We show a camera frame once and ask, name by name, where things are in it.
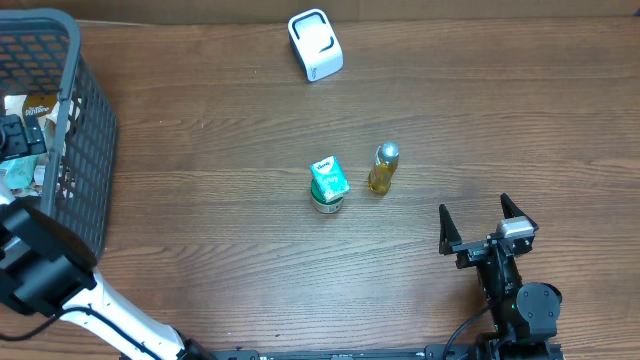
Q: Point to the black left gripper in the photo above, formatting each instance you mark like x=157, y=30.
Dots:
x=25, y=144

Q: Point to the yellow oil bottle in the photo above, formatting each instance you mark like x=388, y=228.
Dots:
x=386, y=160

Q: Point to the white barcode scanner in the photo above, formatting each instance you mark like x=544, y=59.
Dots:
x=315, y=44

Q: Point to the teal Kleenex tissue pack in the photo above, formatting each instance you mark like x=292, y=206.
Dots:
x=330, y=179

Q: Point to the grey plastic basket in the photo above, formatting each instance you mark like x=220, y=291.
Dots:
x=41, y=55

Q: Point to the green lid jar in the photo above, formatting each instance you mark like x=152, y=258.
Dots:
x=320, y=204

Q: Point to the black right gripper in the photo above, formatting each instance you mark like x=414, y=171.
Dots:
x=472, y=250

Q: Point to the teal wipes packet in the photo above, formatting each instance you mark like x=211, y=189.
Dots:
x=18, y=173

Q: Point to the brown PaniTree snack pouch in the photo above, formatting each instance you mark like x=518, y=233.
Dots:
x=44, y=107

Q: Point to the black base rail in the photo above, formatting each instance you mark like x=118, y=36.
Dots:
x=340, y=354

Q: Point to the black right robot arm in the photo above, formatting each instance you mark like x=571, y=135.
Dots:
x=524, y=314

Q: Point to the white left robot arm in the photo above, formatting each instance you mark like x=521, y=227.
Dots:
x=54, y=273

